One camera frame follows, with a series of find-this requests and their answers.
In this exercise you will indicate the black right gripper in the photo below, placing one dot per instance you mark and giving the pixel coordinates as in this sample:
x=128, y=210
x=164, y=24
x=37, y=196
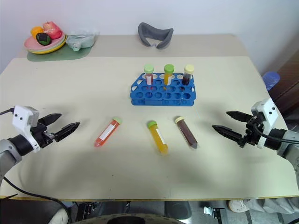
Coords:
x=251, y=133

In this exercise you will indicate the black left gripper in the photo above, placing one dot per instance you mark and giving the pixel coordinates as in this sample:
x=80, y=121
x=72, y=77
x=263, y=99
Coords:
x=43, y=135

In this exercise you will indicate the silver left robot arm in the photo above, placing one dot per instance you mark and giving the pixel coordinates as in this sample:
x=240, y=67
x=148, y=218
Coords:
x=9, y=149

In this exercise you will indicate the dark rounded robot base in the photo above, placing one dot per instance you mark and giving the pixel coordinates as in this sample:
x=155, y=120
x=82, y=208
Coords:
x=140, y=219

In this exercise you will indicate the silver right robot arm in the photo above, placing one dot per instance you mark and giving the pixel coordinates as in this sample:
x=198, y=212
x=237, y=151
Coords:
x=286, y=144

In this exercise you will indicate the dark liquid tube yellow cap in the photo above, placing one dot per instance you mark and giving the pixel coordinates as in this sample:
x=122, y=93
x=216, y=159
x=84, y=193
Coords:
x=187, y=75
x=186, y=133

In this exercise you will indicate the red liquid tube green cap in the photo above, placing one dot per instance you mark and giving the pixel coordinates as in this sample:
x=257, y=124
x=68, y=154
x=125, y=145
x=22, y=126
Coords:
x=108, y=132
x=149, y=75

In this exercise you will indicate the orange liquid tube green cap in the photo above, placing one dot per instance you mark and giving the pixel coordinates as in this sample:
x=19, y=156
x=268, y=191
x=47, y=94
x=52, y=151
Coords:
x=168, y=74
x=158, y=137

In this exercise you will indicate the blue test tube rack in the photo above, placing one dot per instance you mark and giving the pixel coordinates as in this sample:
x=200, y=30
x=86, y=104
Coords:
x=162, y=91

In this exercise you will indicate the blue ribbed round object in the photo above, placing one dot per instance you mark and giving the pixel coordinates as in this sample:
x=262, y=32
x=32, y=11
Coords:
x=272, y=79

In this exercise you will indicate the brown wooden furniture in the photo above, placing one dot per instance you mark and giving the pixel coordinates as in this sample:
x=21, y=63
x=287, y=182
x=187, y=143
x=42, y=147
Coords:
x=288, y=86

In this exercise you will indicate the green placemat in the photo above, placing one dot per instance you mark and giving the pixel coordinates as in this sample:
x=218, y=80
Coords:
x=59, y=52

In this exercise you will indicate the stack of coloured plates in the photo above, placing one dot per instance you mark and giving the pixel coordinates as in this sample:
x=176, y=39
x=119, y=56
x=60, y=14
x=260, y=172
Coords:
x=45, y=45

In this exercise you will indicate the white shoe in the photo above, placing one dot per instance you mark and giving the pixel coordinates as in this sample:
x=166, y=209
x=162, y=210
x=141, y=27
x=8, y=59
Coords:
x=238, y=205

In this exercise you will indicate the beige table mat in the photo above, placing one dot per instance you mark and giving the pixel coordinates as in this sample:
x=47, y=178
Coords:
x=140, y=140

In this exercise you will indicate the black and green toy fruit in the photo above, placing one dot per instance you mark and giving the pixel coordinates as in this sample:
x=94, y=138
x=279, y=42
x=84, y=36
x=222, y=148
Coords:
x=43, y=38

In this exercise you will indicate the clear plastic bag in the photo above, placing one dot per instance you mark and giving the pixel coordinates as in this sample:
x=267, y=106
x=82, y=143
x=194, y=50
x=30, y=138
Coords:
x=80, y=38

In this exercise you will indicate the pink toy apple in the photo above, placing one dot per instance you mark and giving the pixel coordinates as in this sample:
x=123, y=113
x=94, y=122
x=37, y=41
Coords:
x=51, y=29

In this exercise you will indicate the orange toy fruit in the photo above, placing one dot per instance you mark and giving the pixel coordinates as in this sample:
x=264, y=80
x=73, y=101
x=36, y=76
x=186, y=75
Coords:
x=37, y=31

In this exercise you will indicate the grey eye mask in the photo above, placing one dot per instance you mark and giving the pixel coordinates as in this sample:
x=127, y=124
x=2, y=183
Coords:
x=155, y=37

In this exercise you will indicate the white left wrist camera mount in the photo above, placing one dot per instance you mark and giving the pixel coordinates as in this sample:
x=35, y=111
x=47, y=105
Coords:
x=24, y=122

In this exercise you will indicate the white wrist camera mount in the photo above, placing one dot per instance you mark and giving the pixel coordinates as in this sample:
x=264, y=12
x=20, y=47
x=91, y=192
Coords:
x=266, y=114
x=24, y=122

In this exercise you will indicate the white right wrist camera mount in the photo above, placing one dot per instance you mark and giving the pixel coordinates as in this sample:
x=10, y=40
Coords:
x=266, y=114

